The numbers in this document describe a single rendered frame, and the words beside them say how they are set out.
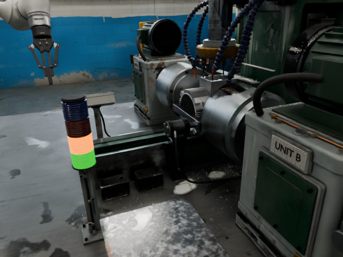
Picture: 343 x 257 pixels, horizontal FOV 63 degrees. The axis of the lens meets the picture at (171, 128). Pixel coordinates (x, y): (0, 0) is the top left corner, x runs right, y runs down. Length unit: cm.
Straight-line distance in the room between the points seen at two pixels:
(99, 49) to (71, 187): 562
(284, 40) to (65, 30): 576
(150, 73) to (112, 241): 101
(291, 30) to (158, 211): 77
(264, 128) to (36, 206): 79
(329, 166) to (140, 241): 43
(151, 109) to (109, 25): 512
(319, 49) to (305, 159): 23
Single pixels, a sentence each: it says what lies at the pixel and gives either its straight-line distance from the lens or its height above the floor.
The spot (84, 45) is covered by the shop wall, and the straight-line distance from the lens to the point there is 660.
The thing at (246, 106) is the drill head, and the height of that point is 113.
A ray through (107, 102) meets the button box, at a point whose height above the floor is 104.
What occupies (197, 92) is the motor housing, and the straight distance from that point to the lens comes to 113.
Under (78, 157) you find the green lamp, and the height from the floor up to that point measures 107.
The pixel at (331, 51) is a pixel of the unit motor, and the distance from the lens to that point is 65.
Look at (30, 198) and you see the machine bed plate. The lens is 115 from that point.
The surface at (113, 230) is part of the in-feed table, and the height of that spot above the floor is 92.
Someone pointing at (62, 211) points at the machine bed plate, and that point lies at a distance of 104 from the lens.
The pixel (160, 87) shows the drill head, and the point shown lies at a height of 106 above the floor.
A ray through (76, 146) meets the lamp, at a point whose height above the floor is 110.
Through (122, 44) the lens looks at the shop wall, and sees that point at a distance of 664.
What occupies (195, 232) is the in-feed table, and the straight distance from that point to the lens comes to 71.
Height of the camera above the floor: 140
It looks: 22 degrees down
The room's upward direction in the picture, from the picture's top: 2 degrees counter-clockwise
